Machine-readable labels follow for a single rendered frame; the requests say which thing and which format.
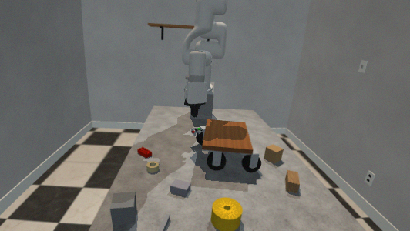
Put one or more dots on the red toy building brick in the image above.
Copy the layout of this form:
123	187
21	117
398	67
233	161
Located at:
145	153

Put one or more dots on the beige roll of masking tape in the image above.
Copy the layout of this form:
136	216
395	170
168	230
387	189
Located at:
152	166

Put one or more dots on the tan cardboard box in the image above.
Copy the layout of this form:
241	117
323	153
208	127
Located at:
273	153

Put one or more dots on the brown wooden block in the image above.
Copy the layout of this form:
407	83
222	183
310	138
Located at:
293	181

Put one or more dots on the yellow short cylinder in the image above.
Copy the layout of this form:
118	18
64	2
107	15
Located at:
226	214

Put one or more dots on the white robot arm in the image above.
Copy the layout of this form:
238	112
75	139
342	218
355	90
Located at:
200	63

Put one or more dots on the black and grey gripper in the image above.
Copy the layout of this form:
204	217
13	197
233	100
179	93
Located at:
196	93

